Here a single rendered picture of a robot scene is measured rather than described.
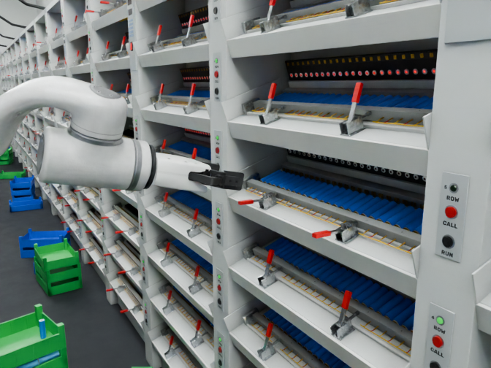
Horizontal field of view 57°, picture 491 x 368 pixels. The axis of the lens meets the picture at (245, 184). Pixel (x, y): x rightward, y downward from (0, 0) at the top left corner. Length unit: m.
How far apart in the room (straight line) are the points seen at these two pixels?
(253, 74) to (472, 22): 0.66
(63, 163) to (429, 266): 0.55
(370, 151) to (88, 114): 0.45
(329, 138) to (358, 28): 0.19
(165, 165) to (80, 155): 0.13
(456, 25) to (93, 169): 0.54
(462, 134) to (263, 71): 0.67
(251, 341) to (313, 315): 0.32
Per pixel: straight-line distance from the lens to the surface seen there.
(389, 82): 0.97
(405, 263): 0.79
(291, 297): 1.08
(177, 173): 0.74
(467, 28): 0.67
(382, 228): 0.84
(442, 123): 0.69
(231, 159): 1.19
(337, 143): 0.84
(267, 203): 1.06
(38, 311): 1.77
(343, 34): 0.84
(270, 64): 1.24
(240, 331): 1.34
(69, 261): 2.95
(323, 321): 1.00
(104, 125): 0.68
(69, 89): 0.69
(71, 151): 0.70
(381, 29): 0.78
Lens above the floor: 1.23
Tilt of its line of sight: 12 degrees down
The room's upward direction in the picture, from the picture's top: straight up
